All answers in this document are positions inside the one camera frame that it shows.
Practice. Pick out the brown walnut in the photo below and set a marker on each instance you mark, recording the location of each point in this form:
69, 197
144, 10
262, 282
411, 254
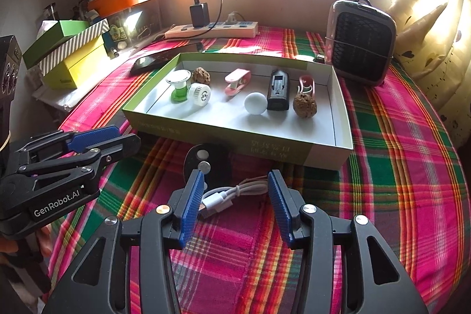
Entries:
304, 105
201, 75

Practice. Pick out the green box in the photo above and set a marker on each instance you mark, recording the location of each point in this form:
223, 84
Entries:
55, 38

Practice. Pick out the green container with grey lid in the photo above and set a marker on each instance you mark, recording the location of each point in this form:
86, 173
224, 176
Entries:
179, 91

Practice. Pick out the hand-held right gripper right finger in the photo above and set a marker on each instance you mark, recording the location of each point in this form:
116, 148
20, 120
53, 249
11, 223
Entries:
279, 211

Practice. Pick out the yellow striped lid box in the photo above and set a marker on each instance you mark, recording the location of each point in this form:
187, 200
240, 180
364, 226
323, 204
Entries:
73, 45

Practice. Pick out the white bottle cap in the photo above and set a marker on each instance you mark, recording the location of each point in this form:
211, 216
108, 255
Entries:
200, 95

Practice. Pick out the pink clip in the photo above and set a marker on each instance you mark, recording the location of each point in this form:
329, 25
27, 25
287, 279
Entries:
237, 80

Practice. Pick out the red carabiner clip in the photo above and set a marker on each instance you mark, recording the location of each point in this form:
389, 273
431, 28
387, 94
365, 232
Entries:
313, 87

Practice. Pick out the cream heart print curtain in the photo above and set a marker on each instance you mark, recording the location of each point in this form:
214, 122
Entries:
434, 41

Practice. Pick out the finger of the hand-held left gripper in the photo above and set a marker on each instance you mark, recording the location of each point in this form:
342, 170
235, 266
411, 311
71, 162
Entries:
117, 148
94, 139

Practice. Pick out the dark glass jar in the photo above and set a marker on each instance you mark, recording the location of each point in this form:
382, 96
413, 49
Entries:
51, 12

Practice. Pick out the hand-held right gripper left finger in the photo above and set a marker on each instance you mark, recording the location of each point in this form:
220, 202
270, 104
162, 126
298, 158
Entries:
191, 207

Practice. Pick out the black smartphone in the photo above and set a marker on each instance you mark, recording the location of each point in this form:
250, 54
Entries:
154, 60

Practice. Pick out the white power strip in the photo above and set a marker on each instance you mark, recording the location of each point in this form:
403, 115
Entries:
228, 31

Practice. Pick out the person's left hand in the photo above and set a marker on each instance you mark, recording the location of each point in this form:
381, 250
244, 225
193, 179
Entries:
7, 246

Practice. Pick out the black oval disc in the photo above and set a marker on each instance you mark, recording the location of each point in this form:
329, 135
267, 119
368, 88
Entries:
220, 163

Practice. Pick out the green printed card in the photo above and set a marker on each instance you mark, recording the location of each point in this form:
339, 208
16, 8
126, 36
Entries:
117, 33

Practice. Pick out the black charger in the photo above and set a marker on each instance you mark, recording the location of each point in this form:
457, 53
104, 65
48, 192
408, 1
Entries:
199, 16

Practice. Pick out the shallow white cardboard box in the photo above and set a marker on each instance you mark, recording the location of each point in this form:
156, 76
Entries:
217, 115

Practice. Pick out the white plug adapter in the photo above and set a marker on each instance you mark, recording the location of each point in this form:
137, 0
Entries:
232, 19

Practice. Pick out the white ball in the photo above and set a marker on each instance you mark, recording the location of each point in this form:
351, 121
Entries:
255, 103

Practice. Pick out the black rectangular device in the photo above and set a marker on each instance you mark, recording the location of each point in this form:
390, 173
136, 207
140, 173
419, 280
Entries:
278, 93

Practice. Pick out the grey small heater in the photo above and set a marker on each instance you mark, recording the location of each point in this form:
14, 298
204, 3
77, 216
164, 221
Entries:
360, 41

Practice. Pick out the plaid tablecloth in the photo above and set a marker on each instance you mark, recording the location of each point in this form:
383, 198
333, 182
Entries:
386, 170

